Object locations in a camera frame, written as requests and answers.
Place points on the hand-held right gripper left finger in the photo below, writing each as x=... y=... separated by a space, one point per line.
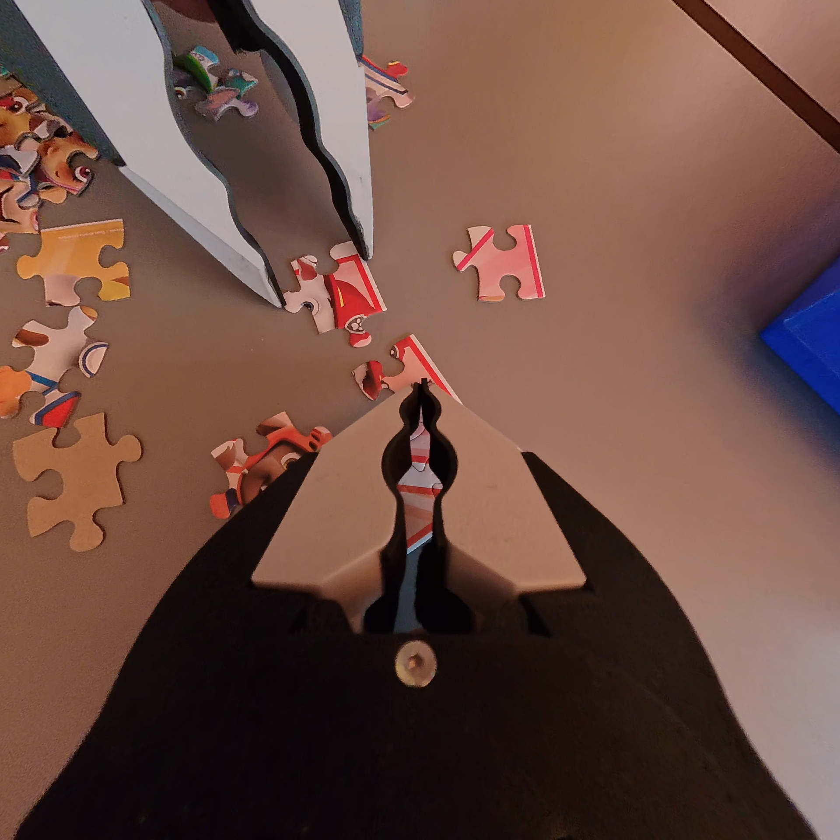
x=321 y=518

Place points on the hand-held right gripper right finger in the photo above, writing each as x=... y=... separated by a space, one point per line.
x=512 y=518

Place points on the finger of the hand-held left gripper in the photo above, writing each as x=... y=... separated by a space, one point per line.
x=328 y=65
x=118 y=85

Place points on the orange dog puzzle piece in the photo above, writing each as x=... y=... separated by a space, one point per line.
x=262 y=466

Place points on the red white dog puzzle piece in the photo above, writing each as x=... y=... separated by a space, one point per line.
x=351 y=295

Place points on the jigsaw puzzle pieces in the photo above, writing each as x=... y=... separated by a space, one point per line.
x=72 y=479

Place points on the pink diagonal-striped puzzle piece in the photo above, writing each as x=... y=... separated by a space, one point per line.
x=505 y=262

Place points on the grey desk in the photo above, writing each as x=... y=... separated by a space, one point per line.
x=623 y=394

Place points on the blue plastic bin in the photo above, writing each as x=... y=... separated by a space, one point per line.
x=810 y=341

